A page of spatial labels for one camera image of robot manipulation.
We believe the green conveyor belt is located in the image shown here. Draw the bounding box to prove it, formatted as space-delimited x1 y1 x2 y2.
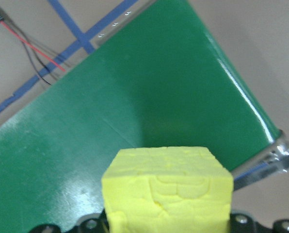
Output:
0 0 289 233

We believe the thin red wire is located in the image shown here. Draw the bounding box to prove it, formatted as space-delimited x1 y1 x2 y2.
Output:
0 20 67 73

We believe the thin black wire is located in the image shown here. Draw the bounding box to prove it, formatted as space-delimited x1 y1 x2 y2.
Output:
19 36 53 86

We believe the yellow foam cube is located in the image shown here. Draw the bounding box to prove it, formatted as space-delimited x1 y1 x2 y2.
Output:
101 146 234 233

